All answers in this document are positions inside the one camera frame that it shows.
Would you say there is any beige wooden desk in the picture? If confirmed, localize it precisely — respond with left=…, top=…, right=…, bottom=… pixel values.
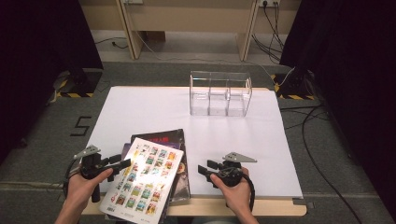
left=78, top=0, right=303, bottom=62

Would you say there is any white wall socket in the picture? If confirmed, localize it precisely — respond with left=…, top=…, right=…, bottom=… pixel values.
left=258, top=0, right=281, bottom=8

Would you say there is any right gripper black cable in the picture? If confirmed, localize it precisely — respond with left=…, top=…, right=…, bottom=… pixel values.
left=241, top=172, right=257, bottom=213

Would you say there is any thin black floor cable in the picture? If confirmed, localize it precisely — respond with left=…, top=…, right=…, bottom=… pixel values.
left=93, top=36, right=129, bottom=50

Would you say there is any long black floor cable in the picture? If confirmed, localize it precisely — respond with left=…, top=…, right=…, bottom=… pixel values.
left=300, top=105, right=364, bottom=224

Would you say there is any black cable bundle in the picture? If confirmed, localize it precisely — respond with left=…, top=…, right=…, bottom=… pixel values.
left=251, top=1, right=286, bottom=63

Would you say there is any black curtain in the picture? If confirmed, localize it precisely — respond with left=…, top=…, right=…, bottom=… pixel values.
left=279, top=0, right=396, bottom=214
left=0, top=0, right=105, bottom=164

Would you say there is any short black floor cable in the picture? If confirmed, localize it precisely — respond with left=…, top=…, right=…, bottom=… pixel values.
left=279, top=105, right=330, bottom=131

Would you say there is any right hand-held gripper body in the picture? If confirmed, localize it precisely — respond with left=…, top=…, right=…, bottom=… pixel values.
left=214, top=151, right=258, bottom=189

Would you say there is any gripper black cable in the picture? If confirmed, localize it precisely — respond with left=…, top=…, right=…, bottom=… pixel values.
left=63, top=158, right=82, bottom=200
left=241, top=172, right=257, bottom=213

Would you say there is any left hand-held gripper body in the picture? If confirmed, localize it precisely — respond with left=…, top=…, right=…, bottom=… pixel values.
left=73, top=145, right=115, bottom=203

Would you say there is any clear acrylic book rack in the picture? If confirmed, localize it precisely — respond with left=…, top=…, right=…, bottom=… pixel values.
left=189, top=70, right=253, bottom=118

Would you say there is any white table sheet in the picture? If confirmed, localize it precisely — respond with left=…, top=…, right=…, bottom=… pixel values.
left=67, top=86, right=304, bottom=200

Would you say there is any person's right hand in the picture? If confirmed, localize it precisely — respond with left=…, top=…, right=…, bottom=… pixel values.
left=209, top=169, right=252, bottom=216

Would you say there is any black red cover book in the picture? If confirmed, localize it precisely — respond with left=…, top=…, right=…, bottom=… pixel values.
left=130, top=129, right=191, bottom=203

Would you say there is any white picture grid book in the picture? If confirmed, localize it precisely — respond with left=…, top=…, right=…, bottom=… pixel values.
left=98, top=136, right=186, bottom=224

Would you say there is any white floor cable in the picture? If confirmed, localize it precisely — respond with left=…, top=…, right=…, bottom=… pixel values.
left=134, top=29, right=296, bottom=88

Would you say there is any black stand base striped tape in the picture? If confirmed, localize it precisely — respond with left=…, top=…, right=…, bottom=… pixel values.
left=55, top=69, right=104, bottom=99
left=270, top=68, right=316, bottom=101

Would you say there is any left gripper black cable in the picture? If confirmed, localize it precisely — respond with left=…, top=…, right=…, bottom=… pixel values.
left=63, top=158, right=82, bottom=200

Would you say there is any person's left hand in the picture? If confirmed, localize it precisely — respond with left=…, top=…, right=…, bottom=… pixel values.
left=66, top=168, right=114, bottom=214

